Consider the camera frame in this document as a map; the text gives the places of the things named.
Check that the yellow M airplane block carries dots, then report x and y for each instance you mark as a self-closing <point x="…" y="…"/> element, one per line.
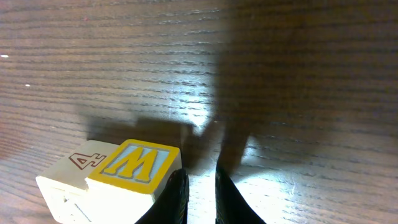
<point x="123" y="187"/>

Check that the yellow K block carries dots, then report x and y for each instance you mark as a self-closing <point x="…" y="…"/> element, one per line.
<point x="63" y="184"/>

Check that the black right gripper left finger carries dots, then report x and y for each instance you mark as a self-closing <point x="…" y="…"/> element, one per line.
<point x="172" y="205"/>

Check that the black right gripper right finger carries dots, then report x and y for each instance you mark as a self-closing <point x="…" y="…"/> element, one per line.
<point x="231" y="207"/>

